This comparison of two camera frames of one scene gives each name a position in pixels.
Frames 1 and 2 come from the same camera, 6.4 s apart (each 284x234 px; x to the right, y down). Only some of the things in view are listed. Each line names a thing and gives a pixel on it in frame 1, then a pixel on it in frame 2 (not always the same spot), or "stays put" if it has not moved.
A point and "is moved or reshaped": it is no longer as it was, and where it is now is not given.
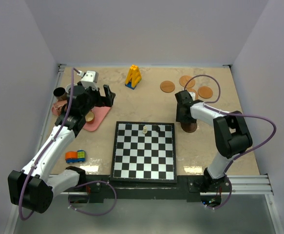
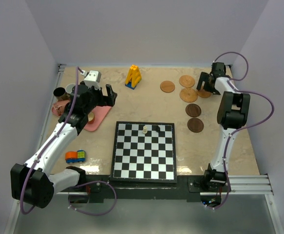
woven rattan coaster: (183, 79) stays put
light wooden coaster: (167, 86) stays put
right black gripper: (180, 118) → (203, 77)
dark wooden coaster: (189, 127) is moved or reshaped
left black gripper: (106, 101) stays put
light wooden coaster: (205, 92) stays put
